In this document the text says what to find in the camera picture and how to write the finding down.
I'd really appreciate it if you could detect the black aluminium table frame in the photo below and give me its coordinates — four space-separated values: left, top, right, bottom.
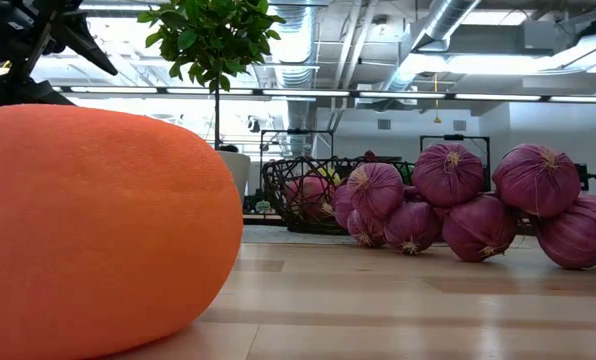
241 213 289 227

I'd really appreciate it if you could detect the yellow-green lemon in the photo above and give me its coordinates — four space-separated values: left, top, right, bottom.
317 167 343 187

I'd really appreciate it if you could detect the purple onion string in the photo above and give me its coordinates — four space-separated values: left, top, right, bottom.
331 143 596 271

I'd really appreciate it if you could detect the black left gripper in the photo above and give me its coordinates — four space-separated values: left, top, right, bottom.
0 0 119 110

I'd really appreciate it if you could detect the black wire basket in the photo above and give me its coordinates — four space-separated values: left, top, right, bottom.
261 156 417 235

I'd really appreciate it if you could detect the pink dragon fruit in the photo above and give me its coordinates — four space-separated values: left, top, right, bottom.
283 175 335 220

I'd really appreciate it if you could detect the corrugated silver duct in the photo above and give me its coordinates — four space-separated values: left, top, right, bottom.
272 4 319 159

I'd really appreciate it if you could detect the orange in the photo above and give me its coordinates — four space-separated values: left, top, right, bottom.
0 103 244 360

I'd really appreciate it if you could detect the yellow hanging cord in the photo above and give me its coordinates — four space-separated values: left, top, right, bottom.
432 72 442 124

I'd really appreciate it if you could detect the long ceiling light strip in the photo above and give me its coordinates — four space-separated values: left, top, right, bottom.
0 85 596 104

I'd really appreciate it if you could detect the green lime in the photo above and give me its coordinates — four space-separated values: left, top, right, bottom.
396 162 415 185

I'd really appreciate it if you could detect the grey table mat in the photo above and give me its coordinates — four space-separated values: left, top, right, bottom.
241 224 539 250

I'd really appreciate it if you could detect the green leafy potted plant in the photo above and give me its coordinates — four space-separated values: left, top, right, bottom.
137 0 285 151

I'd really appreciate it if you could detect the black flat monitor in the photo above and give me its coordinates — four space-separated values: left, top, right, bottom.
575 163 590 192

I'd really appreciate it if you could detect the white plant pot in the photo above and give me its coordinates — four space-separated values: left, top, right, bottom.
216 149 252 204

